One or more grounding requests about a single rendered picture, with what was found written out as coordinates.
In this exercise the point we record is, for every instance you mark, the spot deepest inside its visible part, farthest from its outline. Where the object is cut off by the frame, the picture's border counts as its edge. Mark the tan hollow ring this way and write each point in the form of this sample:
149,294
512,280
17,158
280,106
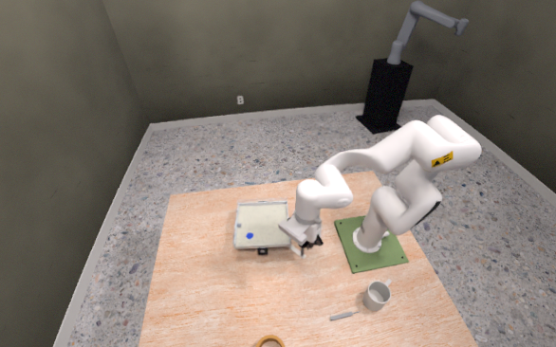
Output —
268,338

